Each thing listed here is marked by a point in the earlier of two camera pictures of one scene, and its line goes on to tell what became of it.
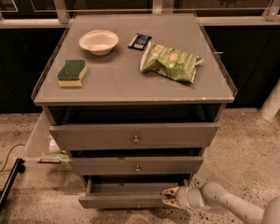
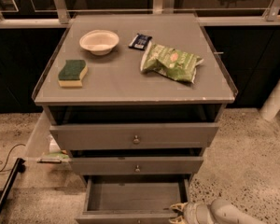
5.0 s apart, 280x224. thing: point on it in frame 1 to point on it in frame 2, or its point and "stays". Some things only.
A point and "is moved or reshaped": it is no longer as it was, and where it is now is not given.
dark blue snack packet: [139, 42] stays
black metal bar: [20, 167] stays
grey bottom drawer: [128, 191] is moved or reshaped
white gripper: [184, 197] to [194, 213]
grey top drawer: [133, 135] stays
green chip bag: [170, 61] stays
